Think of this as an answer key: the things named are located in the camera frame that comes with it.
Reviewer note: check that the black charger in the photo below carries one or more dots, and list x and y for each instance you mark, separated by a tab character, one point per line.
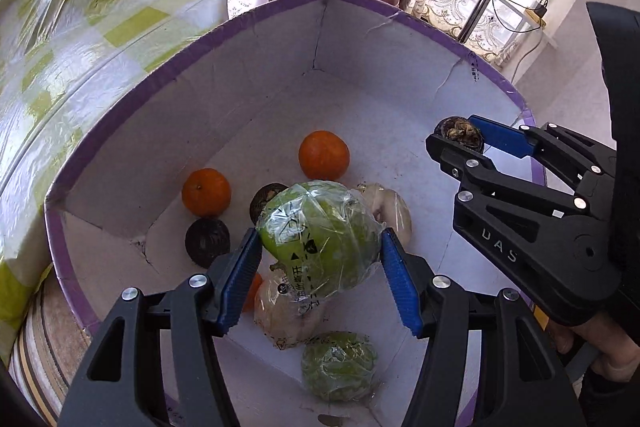
541	9

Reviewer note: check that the person's right hand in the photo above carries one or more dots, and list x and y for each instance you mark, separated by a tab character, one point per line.
595	342

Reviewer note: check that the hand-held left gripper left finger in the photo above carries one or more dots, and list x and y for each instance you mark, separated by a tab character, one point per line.
240	287

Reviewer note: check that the plastic-wrapped pale pear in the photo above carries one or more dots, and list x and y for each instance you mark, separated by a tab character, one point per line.
285	317

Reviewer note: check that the plastic-wrapped yellow pear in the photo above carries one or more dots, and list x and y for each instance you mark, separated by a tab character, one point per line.
390	207

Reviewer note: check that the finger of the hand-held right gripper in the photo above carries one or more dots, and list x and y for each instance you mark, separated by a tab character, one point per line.
500	212
500	134

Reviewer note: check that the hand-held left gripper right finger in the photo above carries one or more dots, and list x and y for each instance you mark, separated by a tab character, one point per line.
400	287

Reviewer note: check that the striped brown cloth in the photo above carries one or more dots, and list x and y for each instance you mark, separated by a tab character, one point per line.
40	357

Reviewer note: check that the dark passion fruit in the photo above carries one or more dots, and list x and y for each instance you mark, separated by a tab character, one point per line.
457	132
207	241
265	202

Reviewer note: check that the mandarin orange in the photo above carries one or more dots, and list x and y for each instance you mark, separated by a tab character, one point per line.
323	155
252	289
206	192

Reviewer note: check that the plastic-wrapped green apple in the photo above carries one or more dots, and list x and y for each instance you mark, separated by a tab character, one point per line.
320	242

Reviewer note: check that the plastic-wrapped lumpy green fruit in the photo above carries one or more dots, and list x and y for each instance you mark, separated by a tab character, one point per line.
340	364

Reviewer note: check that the purple-rimmed white cardboard box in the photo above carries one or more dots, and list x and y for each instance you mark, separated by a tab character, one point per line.
350	72

